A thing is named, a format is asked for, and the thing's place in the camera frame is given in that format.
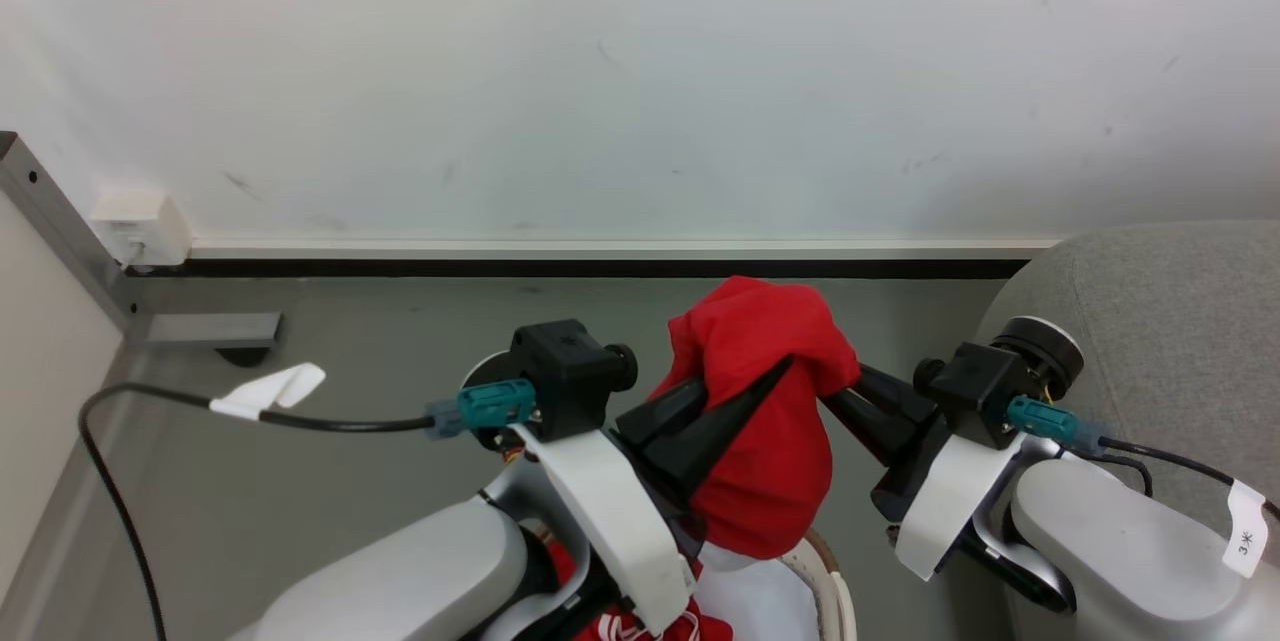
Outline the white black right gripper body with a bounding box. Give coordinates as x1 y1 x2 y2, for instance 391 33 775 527
868 418 1023 583

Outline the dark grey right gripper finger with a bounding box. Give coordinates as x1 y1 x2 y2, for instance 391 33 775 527
820 389 906 470
852 364 939 427

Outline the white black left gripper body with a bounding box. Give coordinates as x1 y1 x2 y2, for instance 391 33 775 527
510 405 703 638

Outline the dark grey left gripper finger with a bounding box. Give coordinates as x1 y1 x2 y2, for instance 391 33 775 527
646 356 797 504
614 378 711 449

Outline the red garment with white trim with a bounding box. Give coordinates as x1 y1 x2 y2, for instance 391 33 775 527
545 275 862 641

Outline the white laundry basket brown rim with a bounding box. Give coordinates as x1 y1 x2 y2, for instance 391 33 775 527
778 525 859 641

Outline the pale blue white clothing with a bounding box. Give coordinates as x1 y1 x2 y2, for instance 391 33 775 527
697 541 823 641

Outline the white black baseboard strip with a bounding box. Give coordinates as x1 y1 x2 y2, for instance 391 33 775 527
128 239 1063 281

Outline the grey fabric sofa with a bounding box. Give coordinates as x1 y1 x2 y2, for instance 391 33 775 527
973 220 1280 562

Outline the teal right camera connector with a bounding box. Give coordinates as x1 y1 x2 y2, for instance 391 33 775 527
1006 395 1103 453

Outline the teal camera connector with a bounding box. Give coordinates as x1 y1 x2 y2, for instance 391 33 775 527
1006 395 1103 453
427 379 538 440

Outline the teal left camera connector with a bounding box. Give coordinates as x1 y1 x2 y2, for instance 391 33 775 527
427 379 538 440

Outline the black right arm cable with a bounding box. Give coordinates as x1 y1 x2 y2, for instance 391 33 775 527
1092 435 1280 524

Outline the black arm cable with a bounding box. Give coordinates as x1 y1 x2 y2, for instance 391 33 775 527
78 382 439 641
1092 435 1280 524

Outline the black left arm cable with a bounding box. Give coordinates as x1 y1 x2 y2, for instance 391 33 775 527
78 382 439 641

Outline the white cable tag with marking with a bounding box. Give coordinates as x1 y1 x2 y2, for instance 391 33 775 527
1221 478 1272 580

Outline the blank white cable tag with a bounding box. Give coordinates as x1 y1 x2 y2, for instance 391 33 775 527
209 362 327 421

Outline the white wall socket box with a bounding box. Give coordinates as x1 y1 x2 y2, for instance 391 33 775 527
89 185 193 271

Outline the grey metal frame post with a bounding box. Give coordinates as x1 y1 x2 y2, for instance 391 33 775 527
0 130 284 348

